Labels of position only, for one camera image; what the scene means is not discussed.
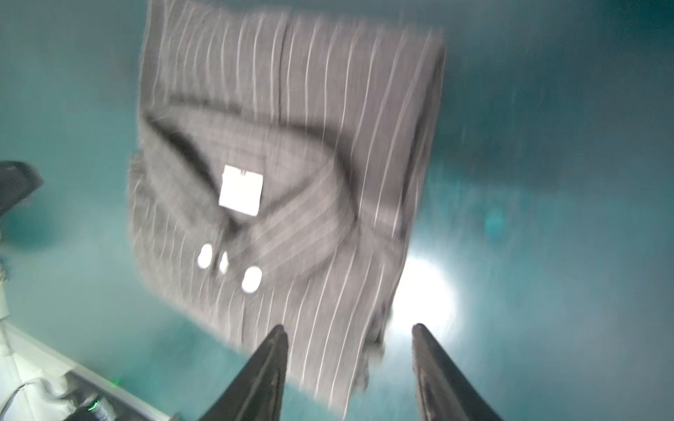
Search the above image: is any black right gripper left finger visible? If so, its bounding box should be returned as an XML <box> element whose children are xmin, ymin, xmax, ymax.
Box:
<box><xmin>201</xmin><ymin>325</ymin><xmax>289</xmax><ymax>421</ymax></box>

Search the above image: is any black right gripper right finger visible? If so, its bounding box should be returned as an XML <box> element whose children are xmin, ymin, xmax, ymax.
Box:
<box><xmin>412</xmin><ymin>324</ymin><xmax>501</xmax><ymax>421</ymax></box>

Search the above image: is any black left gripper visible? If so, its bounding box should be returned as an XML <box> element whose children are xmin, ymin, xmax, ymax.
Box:
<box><xmin>0</xmin><ymin>161</ymin><xmax>43</xmax><ymax>216</ymax></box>

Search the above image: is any dark grey striped shirt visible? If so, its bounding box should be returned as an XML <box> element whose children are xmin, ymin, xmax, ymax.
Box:
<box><xmin>128</xmin><ymin>1</ymin><xmax>446</xmax><ymax>417</ymax></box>

